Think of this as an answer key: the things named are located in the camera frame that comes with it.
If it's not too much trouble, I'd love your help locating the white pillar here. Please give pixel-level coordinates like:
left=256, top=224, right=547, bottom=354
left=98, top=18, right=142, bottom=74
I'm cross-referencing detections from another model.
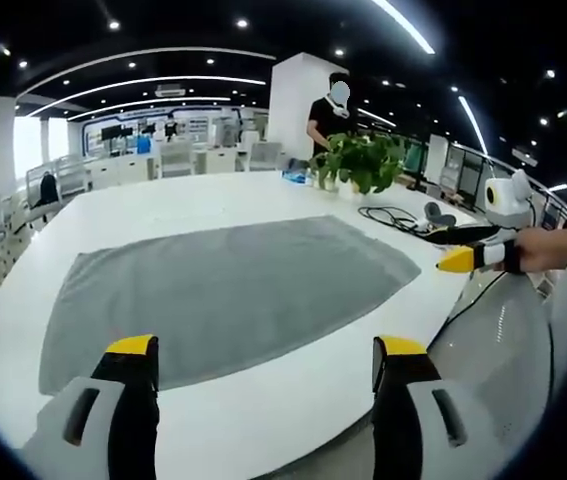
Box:
left=268, top=51, right=350, bottom=174

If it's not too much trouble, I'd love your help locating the person's right hand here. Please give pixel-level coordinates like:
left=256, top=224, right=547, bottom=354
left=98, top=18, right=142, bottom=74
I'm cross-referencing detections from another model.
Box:
left=505, top=226, right=567, bottom=275

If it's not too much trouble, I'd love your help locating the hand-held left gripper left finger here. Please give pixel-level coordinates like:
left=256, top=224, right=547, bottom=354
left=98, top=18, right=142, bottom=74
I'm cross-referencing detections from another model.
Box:
left=22, top=333, right=160, bottom=480

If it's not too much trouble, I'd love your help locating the black coiled cable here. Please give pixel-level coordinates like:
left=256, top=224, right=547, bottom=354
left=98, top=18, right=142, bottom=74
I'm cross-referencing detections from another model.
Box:
left=357, top=204, right=430, bottom=232

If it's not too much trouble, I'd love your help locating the green potted plant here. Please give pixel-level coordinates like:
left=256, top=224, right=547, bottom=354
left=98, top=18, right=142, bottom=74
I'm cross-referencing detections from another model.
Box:
left=309, top=131, right=408, bottom=196

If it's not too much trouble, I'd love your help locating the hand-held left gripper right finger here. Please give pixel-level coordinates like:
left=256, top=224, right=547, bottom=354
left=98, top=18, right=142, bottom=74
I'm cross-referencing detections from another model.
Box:
left=371, top=335, right=510, bottom=480

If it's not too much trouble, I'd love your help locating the blue packet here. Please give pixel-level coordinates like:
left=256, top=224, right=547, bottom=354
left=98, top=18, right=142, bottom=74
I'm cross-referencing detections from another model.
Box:
left=281, top=167, right=315, bottom=187

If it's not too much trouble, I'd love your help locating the grey rounded device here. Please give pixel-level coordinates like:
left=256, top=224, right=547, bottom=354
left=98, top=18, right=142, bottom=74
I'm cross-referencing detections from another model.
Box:
left=423, top=201, right=457, bottom=227

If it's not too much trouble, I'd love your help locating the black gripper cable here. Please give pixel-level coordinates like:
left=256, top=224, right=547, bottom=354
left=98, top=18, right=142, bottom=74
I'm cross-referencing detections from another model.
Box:
left=441, top=269, right=508, bottom=332

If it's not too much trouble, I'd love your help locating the white table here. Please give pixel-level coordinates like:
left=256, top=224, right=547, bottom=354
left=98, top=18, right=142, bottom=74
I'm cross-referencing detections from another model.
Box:
left=0, top=168, right=495, bottom=480

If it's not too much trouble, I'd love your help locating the grey towel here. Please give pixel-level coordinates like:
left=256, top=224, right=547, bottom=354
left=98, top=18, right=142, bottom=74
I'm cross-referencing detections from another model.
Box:
left=37, top=214, right=423, bottom=397

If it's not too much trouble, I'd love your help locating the white mesh chair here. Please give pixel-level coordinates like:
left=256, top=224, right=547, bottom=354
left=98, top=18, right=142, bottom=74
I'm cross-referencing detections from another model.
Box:
left=249, top=141, right=285, bottom=173
left=159, top=141, right=195, bottom=178

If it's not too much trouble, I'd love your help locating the black backpack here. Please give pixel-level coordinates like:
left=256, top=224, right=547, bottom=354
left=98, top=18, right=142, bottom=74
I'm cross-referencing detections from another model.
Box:
left=37, top=171, right=62, bottom=207

